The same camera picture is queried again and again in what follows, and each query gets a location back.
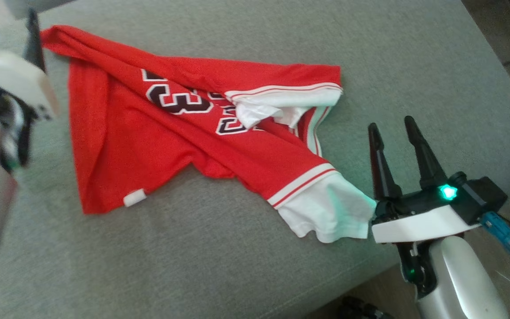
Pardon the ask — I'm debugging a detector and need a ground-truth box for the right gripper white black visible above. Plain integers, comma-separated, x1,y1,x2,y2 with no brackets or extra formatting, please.
368,116,481,244

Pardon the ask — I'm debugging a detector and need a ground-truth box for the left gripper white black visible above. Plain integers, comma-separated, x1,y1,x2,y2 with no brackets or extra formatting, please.
0,9,58,169

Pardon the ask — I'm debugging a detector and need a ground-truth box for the red white basketball jersey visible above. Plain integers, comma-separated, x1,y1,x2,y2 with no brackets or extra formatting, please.
40,25,377,243

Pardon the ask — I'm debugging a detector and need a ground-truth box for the large grey sofa seat cushion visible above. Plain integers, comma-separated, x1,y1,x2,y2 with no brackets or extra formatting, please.
0,0,510,319

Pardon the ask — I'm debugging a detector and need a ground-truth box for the right camera blue cable plug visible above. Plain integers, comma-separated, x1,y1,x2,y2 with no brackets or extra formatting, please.
481,212,510,284

